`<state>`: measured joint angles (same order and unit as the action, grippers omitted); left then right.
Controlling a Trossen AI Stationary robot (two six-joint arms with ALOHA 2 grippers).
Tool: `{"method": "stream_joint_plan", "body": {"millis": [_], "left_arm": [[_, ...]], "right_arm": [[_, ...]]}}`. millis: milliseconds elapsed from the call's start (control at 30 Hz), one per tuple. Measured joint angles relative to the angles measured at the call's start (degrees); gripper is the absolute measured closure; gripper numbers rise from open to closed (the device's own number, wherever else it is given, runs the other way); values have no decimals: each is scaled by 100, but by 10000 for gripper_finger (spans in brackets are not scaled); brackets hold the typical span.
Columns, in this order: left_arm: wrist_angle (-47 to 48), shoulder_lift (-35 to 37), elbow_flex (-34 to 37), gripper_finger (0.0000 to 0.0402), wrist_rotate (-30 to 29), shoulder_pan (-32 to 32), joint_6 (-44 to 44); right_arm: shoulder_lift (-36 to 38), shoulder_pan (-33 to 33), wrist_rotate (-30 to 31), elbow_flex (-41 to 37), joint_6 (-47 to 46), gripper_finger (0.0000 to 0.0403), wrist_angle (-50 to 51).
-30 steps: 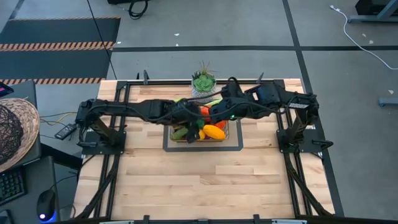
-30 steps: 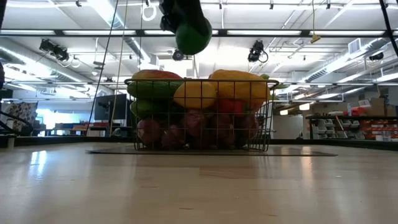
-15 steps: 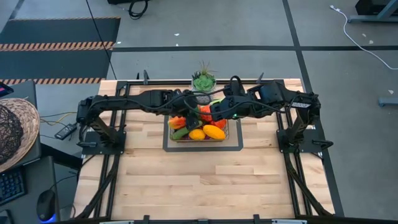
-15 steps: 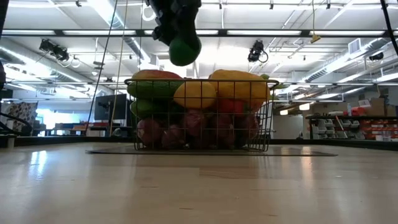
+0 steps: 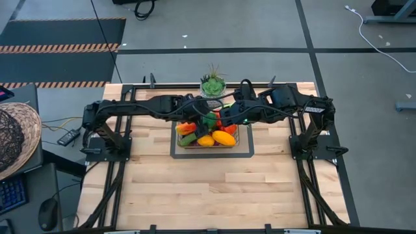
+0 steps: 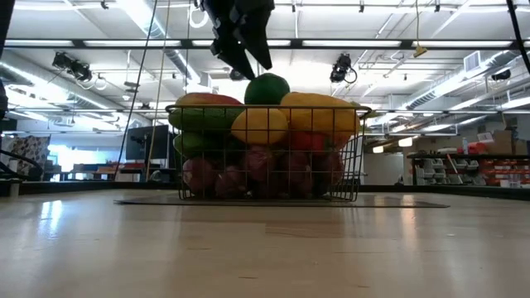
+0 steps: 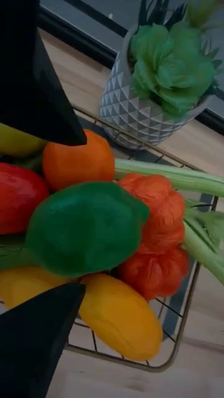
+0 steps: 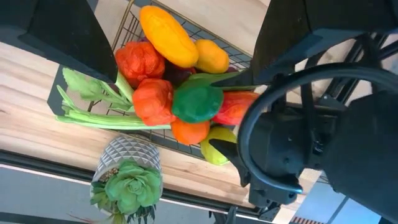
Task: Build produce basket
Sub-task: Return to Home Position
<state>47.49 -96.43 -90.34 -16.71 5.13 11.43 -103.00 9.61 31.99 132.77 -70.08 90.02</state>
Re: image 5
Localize yellow lemon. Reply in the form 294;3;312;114
196;135;216;148

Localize woven straw tray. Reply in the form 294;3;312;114
0;102;42;181

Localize long red pepper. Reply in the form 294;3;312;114
214;110;225;128

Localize black computer keyboard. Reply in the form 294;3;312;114
0;174;29;215

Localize white floor cable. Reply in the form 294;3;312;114
344;5;416;74

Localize black table frame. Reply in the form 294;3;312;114
77;83;361;234

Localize dark tablet with pink screen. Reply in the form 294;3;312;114
0;84;16;102

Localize orange-red mini pumpkin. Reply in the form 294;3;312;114
220;123;238;136

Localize black power adapter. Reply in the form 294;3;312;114
57;129;81;147

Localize orange-yellow peach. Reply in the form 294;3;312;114
175;122;198;137

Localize wire produce basket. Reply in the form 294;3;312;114
176;122;241;150

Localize dark wire ball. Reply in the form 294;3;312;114
0;109;25;173

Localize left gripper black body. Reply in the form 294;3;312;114
168;93;209;124

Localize dark grey desk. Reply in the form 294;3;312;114
0;84;64;234

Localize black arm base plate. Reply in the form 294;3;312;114
84;136;133;163
289;134;349;161

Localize potted green succulent plant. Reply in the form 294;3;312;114
200;63;228;108

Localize black computer mouse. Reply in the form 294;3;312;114
38;197;59;232

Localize black coiled floor cable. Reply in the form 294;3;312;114
133;0;157;21

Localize grey desk foot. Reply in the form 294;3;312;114
395;101;416;112

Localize thin black hanging cable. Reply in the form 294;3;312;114
89;0;122;84

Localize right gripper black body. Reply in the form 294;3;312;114
220;99;265;127

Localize grey desk leg frame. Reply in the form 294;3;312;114
363;0;416;25

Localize black hazard-striped floor mat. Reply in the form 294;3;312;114
0;18;127;89

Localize green cucumber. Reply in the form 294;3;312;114
179;132;200;147

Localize yellow oblong mango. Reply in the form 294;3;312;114
211;130;237;147

